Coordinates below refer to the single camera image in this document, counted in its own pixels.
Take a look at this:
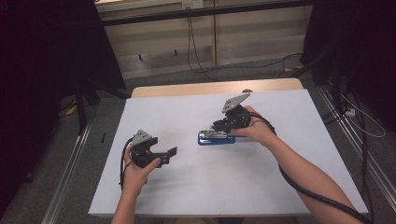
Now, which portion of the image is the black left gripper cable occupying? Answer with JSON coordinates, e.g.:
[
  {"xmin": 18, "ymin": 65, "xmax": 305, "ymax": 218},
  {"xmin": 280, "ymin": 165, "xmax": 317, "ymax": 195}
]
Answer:
[{"xmin": 119, "ymin": 137, "xmax": 135, "ymax": 191}]

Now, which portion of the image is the black hanging cable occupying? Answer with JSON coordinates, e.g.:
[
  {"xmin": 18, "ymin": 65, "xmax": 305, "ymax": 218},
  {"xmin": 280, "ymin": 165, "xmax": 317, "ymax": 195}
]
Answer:
[{"xmin": 186, "ymin": 16, "xmax": 217, "ymax": 82}]

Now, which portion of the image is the person's left hand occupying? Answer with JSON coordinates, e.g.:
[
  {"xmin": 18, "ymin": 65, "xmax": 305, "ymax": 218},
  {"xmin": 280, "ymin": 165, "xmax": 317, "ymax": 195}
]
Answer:
[{"xmin": 122, "ymin": 147, "xmax": 163, "ymax": 194}]

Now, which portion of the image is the white cable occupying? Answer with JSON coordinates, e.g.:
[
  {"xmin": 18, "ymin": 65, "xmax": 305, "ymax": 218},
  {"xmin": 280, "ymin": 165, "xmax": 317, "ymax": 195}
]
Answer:
[{"xmin": 339, "ymin": 92, "xmax": 387, "ymax": 139}]

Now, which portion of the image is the blue stapler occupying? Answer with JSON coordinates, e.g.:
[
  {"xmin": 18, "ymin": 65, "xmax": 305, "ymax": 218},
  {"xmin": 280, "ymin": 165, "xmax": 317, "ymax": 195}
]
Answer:
[{"xmin": 197, "ymin": 130, "xmax": 250, "ymax": 147}]

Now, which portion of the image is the black curtain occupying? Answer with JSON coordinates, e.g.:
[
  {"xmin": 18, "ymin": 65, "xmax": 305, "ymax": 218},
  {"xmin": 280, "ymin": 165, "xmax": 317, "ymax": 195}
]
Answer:
[
  {"xmin": 301, "ymin": 0, "xmax": 396, "ymax": 132},
  {"xmin": 0, "ymin": 0, "xmax": 127, "ymax": 216}
]

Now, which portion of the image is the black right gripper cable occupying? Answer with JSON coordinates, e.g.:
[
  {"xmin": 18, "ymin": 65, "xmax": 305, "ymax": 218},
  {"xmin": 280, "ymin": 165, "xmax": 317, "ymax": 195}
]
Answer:
[{"xmin": 248, "ymin": 111, "xmax": 375, "ymax": 224}]

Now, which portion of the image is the white wall socket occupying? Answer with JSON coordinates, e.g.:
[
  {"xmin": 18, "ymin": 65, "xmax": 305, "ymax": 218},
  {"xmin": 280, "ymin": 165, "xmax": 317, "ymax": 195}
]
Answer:
[{"xmin": 181, "ymin": 0, "xmax": 205, "ymax": 10}]

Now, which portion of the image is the wooden table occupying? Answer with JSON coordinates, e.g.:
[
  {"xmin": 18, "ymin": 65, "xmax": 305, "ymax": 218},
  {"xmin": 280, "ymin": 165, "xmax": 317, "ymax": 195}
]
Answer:
[{"xmin": 130, "ymin": 77, "xmax": 304, "ymax": 99}]

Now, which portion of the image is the person's right hand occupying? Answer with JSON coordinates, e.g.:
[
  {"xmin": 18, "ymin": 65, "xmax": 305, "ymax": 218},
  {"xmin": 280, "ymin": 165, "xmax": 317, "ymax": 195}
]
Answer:
[{"xmin": 231, "ymin": 105, "xmax": 278, "ymax": 147}]

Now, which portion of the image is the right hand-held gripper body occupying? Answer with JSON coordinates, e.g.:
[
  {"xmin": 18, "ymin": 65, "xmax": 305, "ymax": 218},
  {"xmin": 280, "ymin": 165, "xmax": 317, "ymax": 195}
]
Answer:
[{"xmin": 221, "ymin": 92, "xmax": 251, "ymax": 131}]

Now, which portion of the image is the black tripod stand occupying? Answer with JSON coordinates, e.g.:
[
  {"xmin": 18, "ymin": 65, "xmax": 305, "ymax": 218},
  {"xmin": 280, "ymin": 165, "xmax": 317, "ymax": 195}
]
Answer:
[{"xmin": 74, "ymin": 77, "xmax": 132, "ymax": 135}]

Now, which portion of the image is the black horizontal bar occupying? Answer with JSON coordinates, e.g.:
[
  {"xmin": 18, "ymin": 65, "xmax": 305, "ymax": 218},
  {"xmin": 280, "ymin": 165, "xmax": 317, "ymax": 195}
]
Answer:
[{"xmin": 101, "ymin": 0, "xmax": 313, "ymax": 27}]

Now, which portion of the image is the black floor cable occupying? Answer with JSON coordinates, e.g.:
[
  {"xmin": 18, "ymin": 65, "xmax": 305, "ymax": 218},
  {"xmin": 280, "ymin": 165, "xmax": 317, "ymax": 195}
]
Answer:
[{"xmin": 202, "ymin": 51, "xmax": 304, "ymax": 78}]

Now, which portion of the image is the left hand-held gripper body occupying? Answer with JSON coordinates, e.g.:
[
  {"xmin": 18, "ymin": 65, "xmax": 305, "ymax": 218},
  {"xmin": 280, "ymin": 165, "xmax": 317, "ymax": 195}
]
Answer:
[{"xmin": 130, "ymin": 129, "xmax": 171, "ymax": 169}]

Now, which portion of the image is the aluminium floor rail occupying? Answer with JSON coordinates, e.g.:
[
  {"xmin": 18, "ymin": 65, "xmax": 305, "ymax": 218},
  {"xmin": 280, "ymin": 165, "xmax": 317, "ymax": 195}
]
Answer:
[
  {"xmin": 317, "ymin": 85, "xmax": 396, "ymax": 204},
  {"xmin": 41, "ymin": 122, "xmax": 93, "ymax": 224}
]

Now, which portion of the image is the black cable bundle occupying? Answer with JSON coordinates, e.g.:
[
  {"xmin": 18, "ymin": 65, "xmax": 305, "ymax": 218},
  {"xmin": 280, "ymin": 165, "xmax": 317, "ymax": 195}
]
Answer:
[{"xmin": 320, "ymin": 77, "xmax": 378, "ymax": 224}]

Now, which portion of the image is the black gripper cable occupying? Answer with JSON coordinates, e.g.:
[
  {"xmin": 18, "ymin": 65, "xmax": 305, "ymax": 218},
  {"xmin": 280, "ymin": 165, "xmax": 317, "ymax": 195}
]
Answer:
[
  {"xmin": 248, "ymin": 111, "xmax": 375, "ymax": 224},
  {"xmin": 119, "ymin": 137, "xmax": 135, "ymax": 191}
]

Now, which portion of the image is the white table cover board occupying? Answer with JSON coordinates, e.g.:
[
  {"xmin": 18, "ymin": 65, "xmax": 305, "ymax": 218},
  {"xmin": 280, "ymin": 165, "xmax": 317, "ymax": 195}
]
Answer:
[{"xmin": 88, "ymin": 89, "xmax": 369, "ymax": 217}]

